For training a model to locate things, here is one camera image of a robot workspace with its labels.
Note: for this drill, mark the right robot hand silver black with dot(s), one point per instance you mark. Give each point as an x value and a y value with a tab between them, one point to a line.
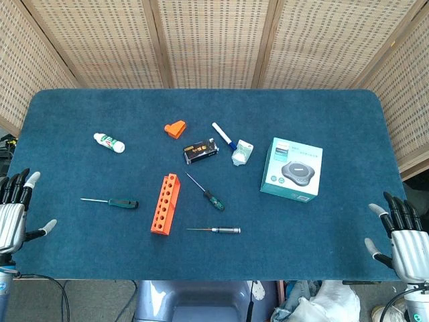
410	251

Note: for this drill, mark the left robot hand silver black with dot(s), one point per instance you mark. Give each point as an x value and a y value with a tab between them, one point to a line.
11	224

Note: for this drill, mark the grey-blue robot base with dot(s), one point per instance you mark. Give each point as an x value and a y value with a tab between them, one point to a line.
201	302

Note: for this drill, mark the right robot arm grey-blue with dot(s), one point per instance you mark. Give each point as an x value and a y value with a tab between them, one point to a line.
417	305

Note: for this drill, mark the orange bit holder block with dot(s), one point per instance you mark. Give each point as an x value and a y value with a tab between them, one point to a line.
164	208

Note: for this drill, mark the blue carpet table mat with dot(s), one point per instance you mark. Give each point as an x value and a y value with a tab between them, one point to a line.
100	248

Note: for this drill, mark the white cloth bag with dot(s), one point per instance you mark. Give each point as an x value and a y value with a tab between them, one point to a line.
332	302

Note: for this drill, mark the blue denim cloth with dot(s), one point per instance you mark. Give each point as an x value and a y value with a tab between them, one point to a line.
301	288

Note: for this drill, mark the white bottle green label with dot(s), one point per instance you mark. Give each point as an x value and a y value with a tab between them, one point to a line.
109	142

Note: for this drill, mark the teal speaker product box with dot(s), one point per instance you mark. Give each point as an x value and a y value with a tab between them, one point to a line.
291	171

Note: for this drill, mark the woven rattan screen panel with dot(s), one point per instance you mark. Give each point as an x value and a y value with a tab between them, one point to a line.
100	43
409	100
214	43
20	67
328	43

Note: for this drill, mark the white perforated shoe insole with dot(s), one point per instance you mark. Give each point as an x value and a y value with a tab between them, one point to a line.
258	291

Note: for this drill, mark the orange triangular plastic block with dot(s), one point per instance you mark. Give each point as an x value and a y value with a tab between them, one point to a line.
174	129

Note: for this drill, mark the crumpled white green packet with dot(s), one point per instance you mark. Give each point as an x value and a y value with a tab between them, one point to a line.
242	153

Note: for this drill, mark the black box gold print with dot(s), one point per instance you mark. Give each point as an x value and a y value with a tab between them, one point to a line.
201	151

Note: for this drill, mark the white marker blue cap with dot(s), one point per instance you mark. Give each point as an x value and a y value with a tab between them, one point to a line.
222	133

